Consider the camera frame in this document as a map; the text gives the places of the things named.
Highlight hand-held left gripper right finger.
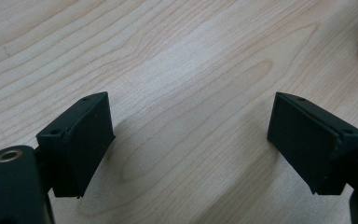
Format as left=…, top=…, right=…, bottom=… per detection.
left=267, top=91, right=358, bottom=196

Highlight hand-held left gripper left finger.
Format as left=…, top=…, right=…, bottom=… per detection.
left=35, top=91, right=117, bottom=199

